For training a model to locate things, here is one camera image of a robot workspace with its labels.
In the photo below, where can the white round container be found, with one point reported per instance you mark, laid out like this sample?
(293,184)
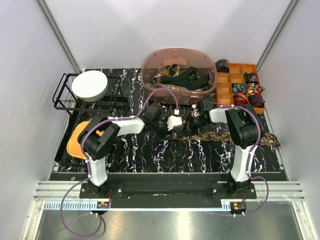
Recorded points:
(90,86)

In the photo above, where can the maroon striped rolled tie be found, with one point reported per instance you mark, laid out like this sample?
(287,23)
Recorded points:
(256,100)

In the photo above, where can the orange striped rolled tie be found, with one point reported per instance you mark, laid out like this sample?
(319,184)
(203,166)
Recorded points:
(240,99)

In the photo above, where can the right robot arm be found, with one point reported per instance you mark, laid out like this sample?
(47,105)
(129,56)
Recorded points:
(246,131)

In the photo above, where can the dark maroon rolled tie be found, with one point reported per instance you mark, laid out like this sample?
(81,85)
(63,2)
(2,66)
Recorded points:
(251,77)

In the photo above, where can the orange wooden divided tray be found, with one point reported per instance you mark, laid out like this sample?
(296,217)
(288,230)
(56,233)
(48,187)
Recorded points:
(223,91)

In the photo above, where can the blue patterned rolled tie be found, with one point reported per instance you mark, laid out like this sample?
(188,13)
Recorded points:
(238,88)

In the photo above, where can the dark grey rolled tie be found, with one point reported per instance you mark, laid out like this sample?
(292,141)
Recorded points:
(223,66)

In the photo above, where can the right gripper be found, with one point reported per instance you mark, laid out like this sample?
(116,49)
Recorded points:
(192,130)

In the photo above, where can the orange woven bamboo tray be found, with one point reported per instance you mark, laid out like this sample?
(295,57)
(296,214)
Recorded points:
(73,147)

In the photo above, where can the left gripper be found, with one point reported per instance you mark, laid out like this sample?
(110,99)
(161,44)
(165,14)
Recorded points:
(166,132)

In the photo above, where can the brown floral patterned tie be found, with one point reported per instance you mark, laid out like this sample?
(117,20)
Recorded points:
(268,139)

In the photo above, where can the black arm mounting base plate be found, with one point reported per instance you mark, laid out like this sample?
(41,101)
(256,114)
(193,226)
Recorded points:
(120,185)

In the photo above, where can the colourful patterned tie in tub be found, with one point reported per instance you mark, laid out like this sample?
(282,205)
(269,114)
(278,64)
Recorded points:
(172,70)

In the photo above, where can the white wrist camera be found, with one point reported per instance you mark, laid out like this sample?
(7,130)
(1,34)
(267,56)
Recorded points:
(194,112)
(174,122)

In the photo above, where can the black wire dish rack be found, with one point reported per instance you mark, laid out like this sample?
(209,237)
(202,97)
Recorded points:
(112,103)

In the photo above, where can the black tie in tub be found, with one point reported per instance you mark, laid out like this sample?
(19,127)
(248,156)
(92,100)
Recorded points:
(187,80)

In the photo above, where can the brown translucent plastic tub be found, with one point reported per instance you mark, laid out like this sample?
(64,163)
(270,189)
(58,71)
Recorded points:
(180,75)

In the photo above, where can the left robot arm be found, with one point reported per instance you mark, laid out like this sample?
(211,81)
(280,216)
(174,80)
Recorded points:
(99,136)

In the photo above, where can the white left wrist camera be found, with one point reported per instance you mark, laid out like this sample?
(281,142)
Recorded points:
(174,122)

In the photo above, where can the red floral rolled tie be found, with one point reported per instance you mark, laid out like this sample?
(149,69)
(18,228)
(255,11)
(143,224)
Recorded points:
(254,88)

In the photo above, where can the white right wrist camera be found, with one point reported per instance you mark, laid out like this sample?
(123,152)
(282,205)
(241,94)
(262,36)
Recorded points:
(194,112)

